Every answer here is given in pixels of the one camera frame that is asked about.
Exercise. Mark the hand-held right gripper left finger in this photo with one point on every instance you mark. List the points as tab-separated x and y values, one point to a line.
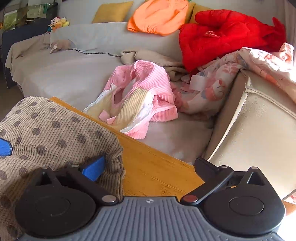
93	170

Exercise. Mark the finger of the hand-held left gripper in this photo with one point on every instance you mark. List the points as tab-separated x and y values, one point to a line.
5	147

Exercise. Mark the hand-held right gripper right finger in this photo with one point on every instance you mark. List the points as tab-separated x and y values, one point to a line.
205	168

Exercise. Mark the pink floral blanket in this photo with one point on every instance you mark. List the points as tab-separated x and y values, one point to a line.
217	85

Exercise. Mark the grey fabric sofa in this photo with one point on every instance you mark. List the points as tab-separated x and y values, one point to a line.
69	76

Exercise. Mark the pink and yellow baby garment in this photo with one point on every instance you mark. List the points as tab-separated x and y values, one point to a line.
148	85

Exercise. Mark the grey mouse plush toy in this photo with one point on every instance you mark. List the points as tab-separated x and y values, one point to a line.
61	45

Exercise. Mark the beige crumpled cloth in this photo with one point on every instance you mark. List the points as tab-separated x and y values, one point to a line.
150	56

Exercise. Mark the yellow plush toy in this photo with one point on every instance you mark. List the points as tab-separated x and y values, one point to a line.
57	23

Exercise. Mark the red padded garment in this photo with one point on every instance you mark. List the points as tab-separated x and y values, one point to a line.
226	34

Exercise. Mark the glass tank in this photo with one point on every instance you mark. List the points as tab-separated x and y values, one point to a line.
23	11

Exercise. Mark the yellow cushion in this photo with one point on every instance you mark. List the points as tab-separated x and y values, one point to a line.
112	11
198	12

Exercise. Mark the orange pumpkin cushion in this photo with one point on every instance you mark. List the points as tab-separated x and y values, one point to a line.
157	17

